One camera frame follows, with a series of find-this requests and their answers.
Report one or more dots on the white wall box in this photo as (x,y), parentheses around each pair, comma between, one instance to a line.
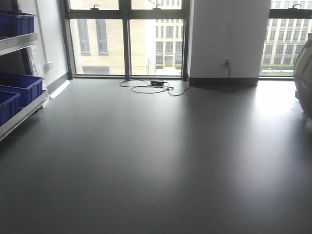
(48,66)

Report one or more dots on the blue bin lower shelf back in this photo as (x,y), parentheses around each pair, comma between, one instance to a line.
(29,87)

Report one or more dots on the black power adapter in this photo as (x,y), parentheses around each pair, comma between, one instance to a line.
(158,83)

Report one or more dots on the blue bin shelf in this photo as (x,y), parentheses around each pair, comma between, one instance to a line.
(8,106)
(29,87)
(14,24)

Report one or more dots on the blue bin upper shelf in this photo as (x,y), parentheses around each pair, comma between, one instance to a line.
(14,24)

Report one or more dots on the blue bin lower shelf front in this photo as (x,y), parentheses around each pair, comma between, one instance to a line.
(8,106)

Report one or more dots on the white wall socket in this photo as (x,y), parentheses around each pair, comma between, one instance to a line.
(226,62)

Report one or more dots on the metal flow rack left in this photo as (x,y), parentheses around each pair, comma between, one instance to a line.
(14,59)

